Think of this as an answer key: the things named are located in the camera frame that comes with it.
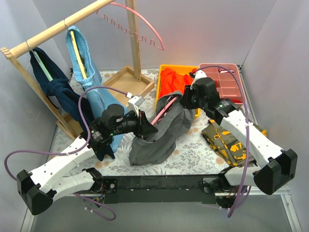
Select pink wire hanger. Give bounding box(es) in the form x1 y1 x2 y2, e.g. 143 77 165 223
96 2 166 51
151 95 182 127

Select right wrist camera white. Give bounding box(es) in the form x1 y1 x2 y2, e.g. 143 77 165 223
189 69 207 85

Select floral table mat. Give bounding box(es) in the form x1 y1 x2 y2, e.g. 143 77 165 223
45 67 264 176

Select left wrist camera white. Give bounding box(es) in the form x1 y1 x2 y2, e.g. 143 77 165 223
128 95 145 115

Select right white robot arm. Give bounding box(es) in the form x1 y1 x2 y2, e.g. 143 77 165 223
181 77 298 195

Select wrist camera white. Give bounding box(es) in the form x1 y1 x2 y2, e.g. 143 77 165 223
189 69 207 85
128 95 145 115

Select pink compartment organizer box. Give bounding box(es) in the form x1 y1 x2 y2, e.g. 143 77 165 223
198 63 243 106

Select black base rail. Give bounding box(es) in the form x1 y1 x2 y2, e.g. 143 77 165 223
74 175 247 210

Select red cloth lower compartment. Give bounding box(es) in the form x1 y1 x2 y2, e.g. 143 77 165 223
231 99 243 103

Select wooden clothes rack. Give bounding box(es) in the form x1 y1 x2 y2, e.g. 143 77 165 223
0 0 155 139

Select navy blue shorts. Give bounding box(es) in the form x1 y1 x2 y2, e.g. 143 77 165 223
30 45 115 161

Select pale green hanger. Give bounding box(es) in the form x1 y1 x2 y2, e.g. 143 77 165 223
33 51 53 82

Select red white cloth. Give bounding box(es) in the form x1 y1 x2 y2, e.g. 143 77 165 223
218 68 234 73

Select light blue shorts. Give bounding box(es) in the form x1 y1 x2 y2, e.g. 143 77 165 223
66 26 120 118

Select orange shorts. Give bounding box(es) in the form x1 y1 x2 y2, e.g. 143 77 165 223
159 68 193 98

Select yellow plastic tray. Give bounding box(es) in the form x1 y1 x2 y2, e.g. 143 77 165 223
155 64 197 116

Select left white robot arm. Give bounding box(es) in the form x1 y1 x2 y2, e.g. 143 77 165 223
16 104 158 215

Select camouflage shorts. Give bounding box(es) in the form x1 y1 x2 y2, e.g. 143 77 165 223
201 118 267 167

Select grey drawstring shorts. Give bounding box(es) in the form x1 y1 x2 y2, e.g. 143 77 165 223
128 91 196 166

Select yellow hanger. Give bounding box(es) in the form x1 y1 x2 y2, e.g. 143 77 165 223
69 30 87 79

